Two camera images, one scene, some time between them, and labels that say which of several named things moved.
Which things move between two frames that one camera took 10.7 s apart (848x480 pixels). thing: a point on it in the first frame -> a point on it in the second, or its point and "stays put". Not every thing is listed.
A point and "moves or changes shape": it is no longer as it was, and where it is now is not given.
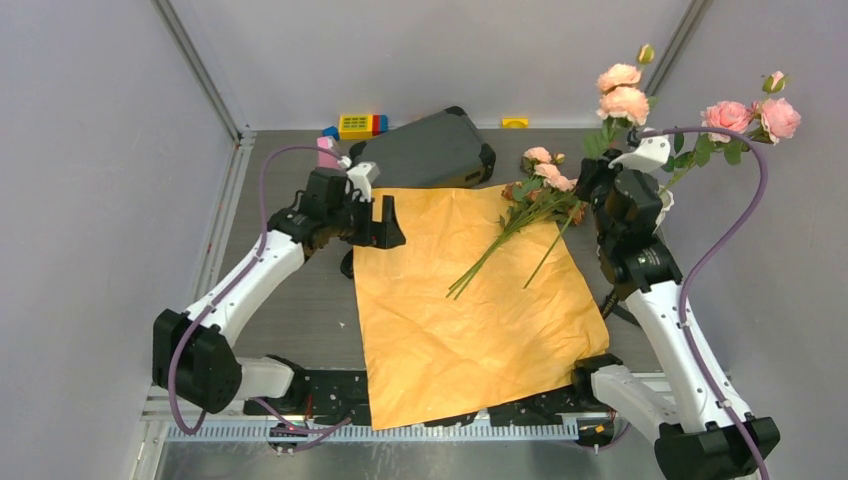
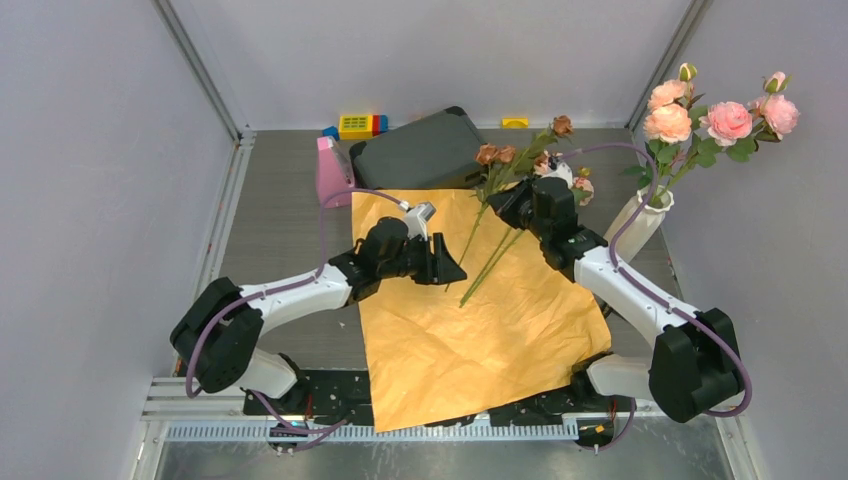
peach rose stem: [624, 101] -> [671, 146]
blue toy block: [331, 131] stays put
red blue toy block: [380, 124] stays put
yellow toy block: [355, 127] stays put
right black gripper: [594, 169] -> [504, 204]
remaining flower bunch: [541, 193] moves or changes shape
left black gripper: [386, 234] -> [437, 265]
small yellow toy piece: [514, 123] stays put
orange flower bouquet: [464, 317] stays put
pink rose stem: [765, 121] stays put
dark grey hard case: [439, 150] stays put
